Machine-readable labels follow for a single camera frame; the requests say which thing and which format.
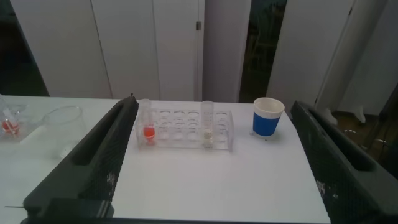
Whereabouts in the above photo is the clear glass beaker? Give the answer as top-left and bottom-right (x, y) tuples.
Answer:
(30, 105), (88, 159)

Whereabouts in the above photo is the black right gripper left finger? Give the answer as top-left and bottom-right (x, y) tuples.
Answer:
(21, 93), (140, 222)

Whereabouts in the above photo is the blue and white paper cup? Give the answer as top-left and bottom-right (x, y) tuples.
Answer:
(252, 96), (285, 138)

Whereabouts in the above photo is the clear acrylic test tube rack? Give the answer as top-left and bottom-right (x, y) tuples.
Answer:
(0, 95), (44, 142)
(134, 107), (234, 152)

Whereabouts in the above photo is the white partition foot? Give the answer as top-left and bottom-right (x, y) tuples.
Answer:
(322, 107), (338, 125)
(354, 105), (368, 124)

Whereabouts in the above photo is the pale liquid test tube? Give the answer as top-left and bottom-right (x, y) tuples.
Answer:
(200, 100), (215, 147)

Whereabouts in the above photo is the red pigment test tube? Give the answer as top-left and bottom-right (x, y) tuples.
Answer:
(0, 95), (21, 138)
(138, 98), (156, 146)

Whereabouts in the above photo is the white partition panel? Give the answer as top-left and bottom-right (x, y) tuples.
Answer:
(152, 0), (205, 102)
(314, 0), (389, 113)
(90, 0), (161, 101)
(266, 0), (356, 108)
(337, 0), (398, 116)
(9, 0), (113, 100)
(201, 0), (252, 103)

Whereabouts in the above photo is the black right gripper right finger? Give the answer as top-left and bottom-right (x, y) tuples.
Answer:
(289, 100), (398, 224)

